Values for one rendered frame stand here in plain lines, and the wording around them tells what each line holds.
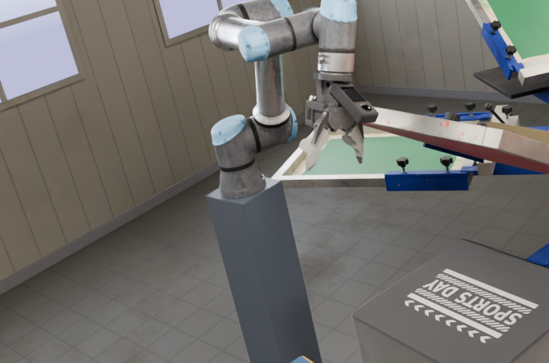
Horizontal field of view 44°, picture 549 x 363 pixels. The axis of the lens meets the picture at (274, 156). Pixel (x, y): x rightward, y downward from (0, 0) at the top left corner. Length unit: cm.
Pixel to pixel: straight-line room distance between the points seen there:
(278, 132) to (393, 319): 66
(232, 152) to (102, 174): 305
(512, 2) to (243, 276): 190
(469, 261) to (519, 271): 15
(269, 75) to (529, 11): 173
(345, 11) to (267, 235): 99
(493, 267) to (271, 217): 69
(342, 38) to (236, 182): 85
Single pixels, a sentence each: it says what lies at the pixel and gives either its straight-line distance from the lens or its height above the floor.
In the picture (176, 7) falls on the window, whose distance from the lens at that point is 538.
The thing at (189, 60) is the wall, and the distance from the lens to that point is 547.
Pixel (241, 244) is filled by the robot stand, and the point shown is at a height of 104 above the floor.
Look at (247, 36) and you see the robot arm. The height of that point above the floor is 179.
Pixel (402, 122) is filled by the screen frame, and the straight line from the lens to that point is 151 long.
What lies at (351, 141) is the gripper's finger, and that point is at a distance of 148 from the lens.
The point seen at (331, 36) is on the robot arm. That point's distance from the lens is 141.
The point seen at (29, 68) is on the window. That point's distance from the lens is 474.
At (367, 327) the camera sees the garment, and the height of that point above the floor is 94.
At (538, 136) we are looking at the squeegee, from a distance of 201.
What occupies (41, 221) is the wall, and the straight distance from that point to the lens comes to 491.
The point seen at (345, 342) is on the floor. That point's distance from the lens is 341.
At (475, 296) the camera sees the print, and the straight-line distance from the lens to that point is 195.
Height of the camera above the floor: 206
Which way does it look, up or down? 21 degrees down
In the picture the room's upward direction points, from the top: 13 degrees counter-clockwise
